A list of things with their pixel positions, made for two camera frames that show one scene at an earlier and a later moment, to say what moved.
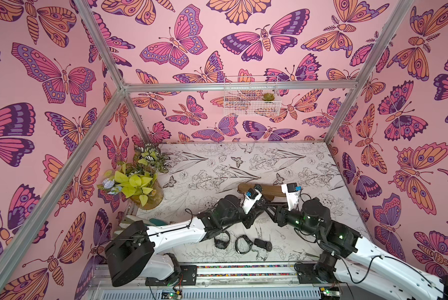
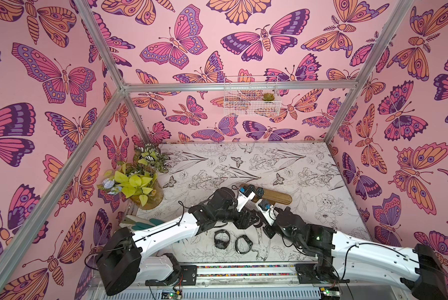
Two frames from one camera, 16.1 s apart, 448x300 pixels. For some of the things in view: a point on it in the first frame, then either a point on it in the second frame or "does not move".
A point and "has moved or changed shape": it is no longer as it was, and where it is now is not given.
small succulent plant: (268, 97) does not move
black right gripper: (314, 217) to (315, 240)
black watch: (266, 245) to (258, 224)
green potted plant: (138, 179) does not move
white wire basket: (251, 95) does not move
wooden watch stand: (268, 192) has moved or changed shape
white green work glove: (129, 219) does not move
